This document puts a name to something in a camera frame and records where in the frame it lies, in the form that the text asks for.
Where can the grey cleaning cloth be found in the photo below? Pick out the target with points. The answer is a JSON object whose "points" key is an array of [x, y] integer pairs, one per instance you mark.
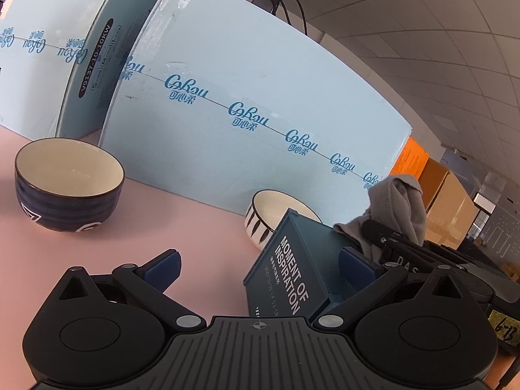
{"points": [[395, 202]]}

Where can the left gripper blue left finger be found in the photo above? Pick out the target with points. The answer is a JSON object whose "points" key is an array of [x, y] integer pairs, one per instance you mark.
{"points": [[145, 285]]}

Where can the dark teal container box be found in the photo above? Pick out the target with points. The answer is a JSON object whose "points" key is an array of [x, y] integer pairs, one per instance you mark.
{"points": [[297, 272]]}

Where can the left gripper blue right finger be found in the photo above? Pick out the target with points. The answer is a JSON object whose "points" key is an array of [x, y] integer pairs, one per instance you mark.
{"points": [[372, 283]]}

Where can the white striped ceramic bowl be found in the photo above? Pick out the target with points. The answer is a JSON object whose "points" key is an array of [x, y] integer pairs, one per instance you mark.
{"points": [[265, 212]]}

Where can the brown cardboard box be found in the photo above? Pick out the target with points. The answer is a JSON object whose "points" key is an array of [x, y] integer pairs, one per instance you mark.
{"points": [[450, 210]]}

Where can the orange printed box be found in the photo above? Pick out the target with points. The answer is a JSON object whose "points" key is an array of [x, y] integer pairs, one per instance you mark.
{"points": [[411, 160]]}

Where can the large light blue carton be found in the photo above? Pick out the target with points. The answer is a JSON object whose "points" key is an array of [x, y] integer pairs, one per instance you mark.
{"points": [[228, 100]]}

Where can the dark blue ceramic bowl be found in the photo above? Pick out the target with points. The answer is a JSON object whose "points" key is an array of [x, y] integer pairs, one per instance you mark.
{"points": [[64, 184]]}

